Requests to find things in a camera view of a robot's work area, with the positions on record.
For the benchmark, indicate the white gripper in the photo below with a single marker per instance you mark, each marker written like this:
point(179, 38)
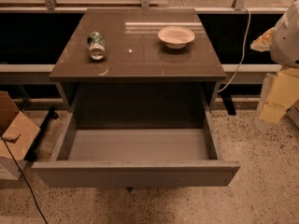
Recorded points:
point(286, 42)

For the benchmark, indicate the green soda can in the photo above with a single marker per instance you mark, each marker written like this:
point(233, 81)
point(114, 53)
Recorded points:
point(96, 46)

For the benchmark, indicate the open grey top drawer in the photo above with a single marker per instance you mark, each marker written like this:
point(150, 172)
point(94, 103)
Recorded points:
point(134, 140)

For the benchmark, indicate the black table leg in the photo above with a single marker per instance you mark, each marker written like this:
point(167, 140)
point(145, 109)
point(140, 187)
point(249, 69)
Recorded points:
point(228, 102)

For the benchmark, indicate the white bowl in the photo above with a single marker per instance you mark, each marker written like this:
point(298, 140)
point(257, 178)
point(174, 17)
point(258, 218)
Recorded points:
point(176, 37)

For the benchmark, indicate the dark grey cabinet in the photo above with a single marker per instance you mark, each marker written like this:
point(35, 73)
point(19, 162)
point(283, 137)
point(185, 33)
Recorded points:
point(137, 60)

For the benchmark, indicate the cardboard box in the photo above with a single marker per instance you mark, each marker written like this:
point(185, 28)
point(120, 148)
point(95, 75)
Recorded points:
point(19, 133)

